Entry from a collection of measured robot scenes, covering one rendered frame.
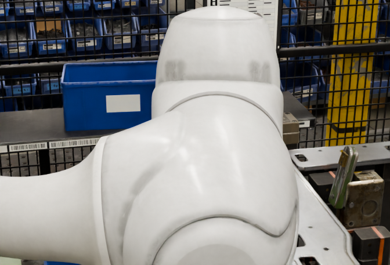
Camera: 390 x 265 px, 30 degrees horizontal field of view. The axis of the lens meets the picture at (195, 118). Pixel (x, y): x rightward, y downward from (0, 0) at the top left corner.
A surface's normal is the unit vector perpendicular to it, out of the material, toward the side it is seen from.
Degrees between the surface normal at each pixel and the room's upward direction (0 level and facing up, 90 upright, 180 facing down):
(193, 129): 11
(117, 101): 90
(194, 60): 76
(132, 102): 90
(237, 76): 86
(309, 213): 0
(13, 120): 0
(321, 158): 0
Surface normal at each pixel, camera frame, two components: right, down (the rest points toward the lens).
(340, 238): 0.00, -0.93
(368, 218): 0.22, 0.36
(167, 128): -0.28, -0.89
